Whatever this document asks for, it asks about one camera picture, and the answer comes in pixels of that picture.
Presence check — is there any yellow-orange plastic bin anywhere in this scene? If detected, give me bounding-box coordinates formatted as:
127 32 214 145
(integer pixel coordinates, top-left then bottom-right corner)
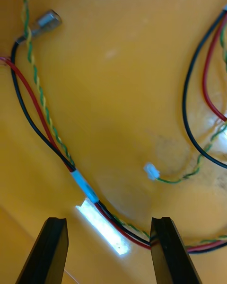
0 0 227 284

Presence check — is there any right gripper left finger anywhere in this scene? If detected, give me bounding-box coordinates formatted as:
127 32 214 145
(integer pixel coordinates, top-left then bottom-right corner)
15 217 69 284

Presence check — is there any red black green-yellow wire harness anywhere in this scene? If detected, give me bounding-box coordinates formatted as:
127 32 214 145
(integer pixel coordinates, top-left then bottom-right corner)
143 4 227 184
0 0 227 254

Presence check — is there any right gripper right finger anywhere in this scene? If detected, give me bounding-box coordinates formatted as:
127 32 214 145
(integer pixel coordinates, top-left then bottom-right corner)
149 216 203 284

